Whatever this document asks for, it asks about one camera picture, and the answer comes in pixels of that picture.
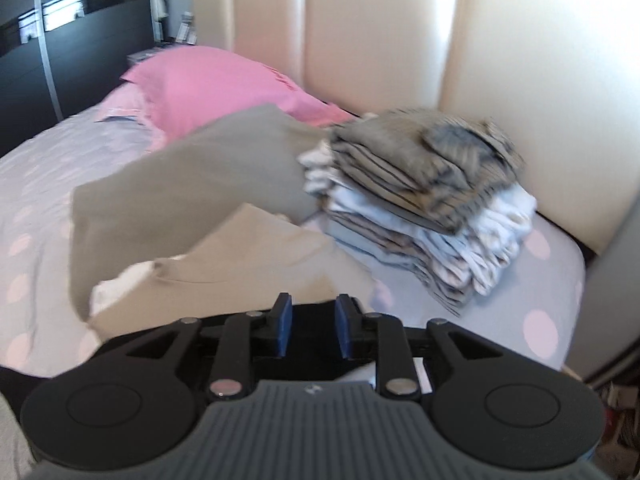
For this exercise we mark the light pink patterned pillow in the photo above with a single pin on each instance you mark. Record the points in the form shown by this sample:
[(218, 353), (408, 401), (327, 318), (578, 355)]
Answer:
[(125, 107)]

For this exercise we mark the beige garment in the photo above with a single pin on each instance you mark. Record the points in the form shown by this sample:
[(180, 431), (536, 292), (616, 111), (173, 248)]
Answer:
[(260, 260)]

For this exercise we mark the bed with pink dotted sheet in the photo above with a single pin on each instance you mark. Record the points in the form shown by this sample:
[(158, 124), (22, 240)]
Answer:
[(30, 185)]

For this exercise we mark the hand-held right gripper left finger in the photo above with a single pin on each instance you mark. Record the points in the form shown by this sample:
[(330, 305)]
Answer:
[(283, 325)]

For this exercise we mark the cream padded headboard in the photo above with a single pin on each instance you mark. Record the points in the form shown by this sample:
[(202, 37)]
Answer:
[(375, 35)]

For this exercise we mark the stack of folded clothes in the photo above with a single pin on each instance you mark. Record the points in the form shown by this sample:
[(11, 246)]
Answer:
[(425, 200)]

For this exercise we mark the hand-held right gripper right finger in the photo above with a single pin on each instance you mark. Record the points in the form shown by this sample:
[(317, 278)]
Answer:
[(344, 327)]

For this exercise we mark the khaki garment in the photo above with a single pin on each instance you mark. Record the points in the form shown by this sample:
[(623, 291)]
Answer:
[(200, 180)]

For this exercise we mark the dark wardrobe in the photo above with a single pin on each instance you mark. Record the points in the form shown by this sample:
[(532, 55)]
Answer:
[(20, 85)]

